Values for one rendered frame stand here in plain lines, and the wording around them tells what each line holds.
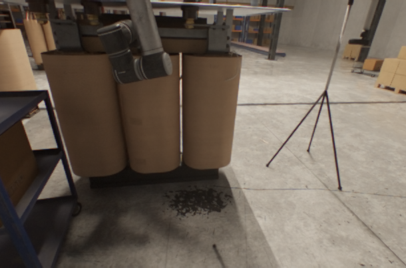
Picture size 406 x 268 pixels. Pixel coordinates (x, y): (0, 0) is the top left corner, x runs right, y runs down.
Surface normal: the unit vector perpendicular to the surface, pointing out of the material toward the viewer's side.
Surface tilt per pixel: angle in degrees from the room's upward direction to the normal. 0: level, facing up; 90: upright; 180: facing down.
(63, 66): 90
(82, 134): 90
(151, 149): 90
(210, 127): 90
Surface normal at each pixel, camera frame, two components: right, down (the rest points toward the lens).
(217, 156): 0.16, 0.44
